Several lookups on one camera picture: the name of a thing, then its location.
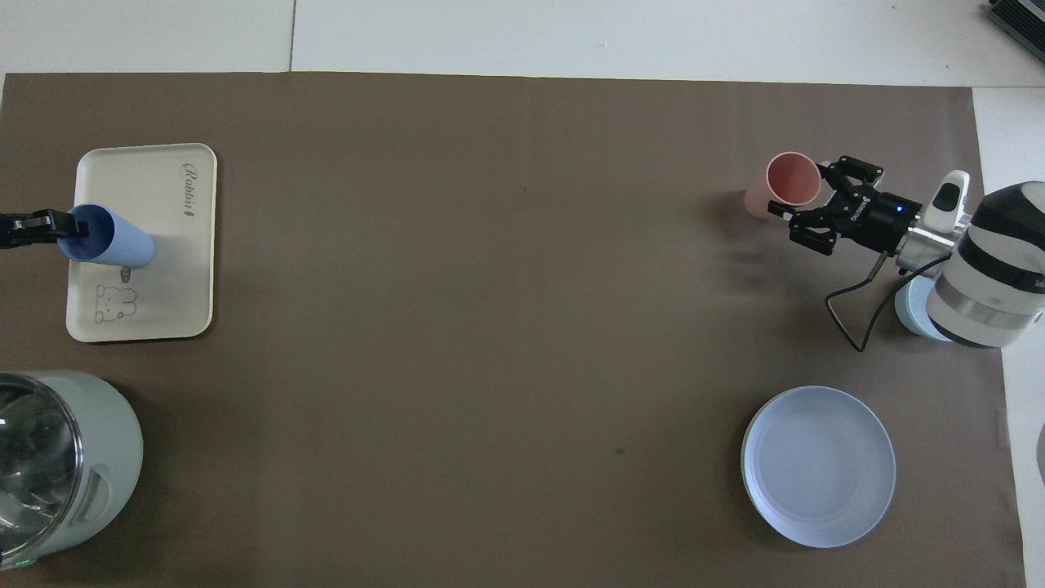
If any white kettle with glass lid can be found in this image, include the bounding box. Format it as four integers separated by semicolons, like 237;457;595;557
0;371;145;570

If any blue ribbed cup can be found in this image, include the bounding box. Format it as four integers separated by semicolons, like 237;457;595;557
57;204;156;269

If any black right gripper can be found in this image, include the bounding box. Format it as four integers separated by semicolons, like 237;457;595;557
767;155;914;256

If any cream rabbit print tray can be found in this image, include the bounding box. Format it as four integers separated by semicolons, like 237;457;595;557
65;143;218;343

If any brown table mat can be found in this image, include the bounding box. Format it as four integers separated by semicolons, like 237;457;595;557
0;72;1028;588

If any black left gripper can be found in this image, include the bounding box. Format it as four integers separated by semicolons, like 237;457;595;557
0;208;90;250

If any pale blue plate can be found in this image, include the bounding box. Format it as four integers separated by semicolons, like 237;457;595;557
740;385;896;549

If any light blue bowl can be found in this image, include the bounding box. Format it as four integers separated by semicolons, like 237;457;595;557
895;276;953;342

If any pink cup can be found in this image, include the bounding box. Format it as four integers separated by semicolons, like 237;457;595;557
745;152;822;220

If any dark striped device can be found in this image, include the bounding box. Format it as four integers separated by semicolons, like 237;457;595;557
985;0;1045;42

